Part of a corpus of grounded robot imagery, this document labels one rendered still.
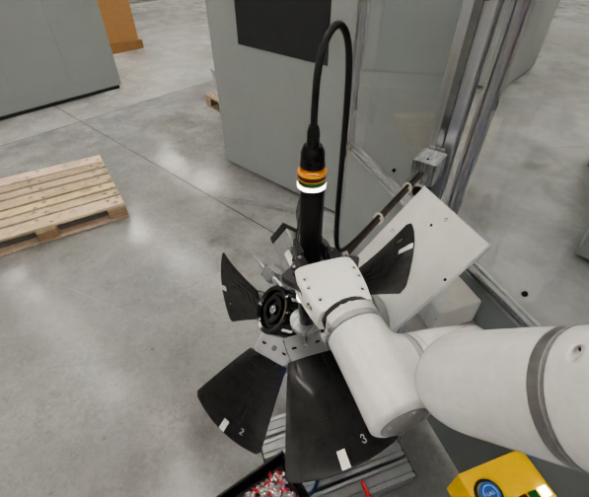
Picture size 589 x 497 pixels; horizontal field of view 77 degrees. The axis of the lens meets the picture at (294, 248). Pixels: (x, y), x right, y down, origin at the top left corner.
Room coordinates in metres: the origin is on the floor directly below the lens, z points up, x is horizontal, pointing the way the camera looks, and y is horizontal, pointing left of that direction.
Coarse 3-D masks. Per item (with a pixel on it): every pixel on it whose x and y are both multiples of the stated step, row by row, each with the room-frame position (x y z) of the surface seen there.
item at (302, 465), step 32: (288, 384) 0.40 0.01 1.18; (320, 384) 0.39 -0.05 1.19; (288, 416) 0.34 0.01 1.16; (320, 416) 0.33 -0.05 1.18; (352, 416) 0.33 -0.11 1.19; (288, 448) 0.28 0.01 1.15; (320, 448) 0.28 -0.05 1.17; (352, 448) 0.27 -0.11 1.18; (384, 448) 0.27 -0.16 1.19; (288, 480) 0.23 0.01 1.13
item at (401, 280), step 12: (408, 228) 0.61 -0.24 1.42; (396, 240) 0.60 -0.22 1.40; (408, 240) 0.56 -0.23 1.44; (384, 252) 0.58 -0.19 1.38; (396, 252) 0.54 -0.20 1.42; (408, 252) 0.52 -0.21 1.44; (372, 264) 0.55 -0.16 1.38; (384, 264) 0.52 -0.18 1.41; (396, 264) 0.50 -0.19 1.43; (408, 264) 0.48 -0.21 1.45; (372, 276) 0.50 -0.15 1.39; (384, 276) 0.48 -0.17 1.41; (396, 276) 0.47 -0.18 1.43; (372, 288) 0.47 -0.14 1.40; (384, 288) 0.45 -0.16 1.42; (396, 288) 0.44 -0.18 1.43
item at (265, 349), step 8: (264, 336) 0.55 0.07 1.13; (272, 336) 0.55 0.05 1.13; (256, 344) 0.54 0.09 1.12; (264, 344) 0.54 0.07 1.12; (272, 344) 0.53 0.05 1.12; (280, 344) 0.53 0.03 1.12; (264, 352) 0.52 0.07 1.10; (272, 352) 0.52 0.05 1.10; (280, 352) 0.52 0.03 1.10; (272, 360) 0.51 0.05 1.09; (280, 360) 0.51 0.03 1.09
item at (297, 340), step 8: (296, 336) 0.51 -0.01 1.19; (312, 336) 0.51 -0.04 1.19; (320, 336) 0.51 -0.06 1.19; (288, 344) 0.49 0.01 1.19; (296, 344) 0.49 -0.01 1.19; (312, 344) 0.49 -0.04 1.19; (320, 344) 0.49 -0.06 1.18; (288, 352) 0.47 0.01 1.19; (296, 352) 0.47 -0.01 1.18; (304, 352) 0.47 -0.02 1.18; (312, 352) 0.47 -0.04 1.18; (320, 352) 0.47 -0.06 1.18
